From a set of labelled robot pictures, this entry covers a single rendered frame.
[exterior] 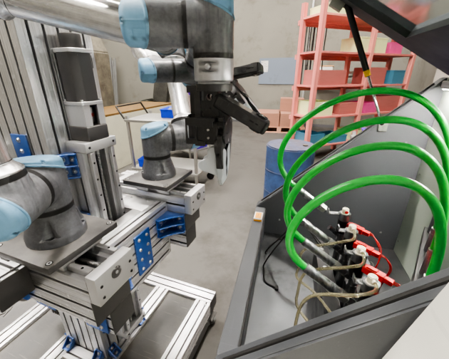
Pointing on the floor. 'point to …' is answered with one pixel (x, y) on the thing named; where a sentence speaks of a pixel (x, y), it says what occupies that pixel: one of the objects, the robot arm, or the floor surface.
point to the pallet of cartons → (281, 120)
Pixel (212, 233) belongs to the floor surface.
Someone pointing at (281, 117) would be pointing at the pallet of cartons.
